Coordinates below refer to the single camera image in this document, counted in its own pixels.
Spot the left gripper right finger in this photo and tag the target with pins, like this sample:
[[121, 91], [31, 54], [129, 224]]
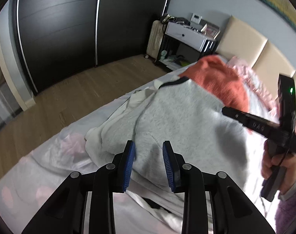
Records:
[[232, 210]]

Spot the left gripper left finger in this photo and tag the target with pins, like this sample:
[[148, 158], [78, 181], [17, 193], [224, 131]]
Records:
[[64, 210]]

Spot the grey t-shirt black collar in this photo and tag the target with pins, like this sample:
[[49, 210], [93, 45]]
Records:
[[190, 118]]

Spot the person's right hand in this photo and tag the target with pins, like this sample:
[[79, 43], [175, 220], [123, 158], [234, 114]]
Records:
[[284, 163]]

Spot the light pink pillow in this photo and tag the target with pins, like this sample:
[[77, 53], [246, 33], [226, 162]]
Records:
[[250, 79]]

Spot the purple fleece sleeve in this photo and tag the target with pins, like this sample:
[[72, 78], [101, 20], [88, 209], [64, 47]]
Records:
[[286, 212]]

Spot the orange folded fleece garment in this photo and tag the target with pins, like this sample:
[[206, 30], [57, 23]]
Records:
[[212, 74]]

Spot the beige padded headboard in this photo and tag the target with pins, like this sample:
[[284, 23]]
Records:
[[268, 62]]

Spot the items under nightstand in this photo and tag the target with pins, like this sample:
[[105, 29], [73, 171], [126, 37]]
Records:
[[173, 62]]

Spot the left white black nightstand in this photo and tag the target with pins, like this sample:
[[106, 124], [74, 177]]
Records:
[[180, 39]]

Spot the white thermostat panel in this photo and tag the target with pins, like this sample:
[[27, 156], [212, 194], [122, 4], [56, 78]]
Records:
[[195, 18]]

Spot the beige ribbed suitcase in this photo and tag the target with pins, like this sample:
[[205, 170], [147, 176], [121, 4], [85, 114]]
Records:
[[155, 40]]

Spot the black wardrobe sliding doors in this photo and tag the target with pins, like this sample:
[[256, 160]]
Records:
[[60, 38]]

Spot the black camera box green LED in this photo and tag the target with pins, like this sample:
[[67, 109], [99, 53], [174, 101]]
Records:
[[287, 103]]

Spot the picture frame on nightstand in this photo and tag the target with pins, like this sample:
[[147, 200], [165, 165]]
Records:
[[210, 31]]

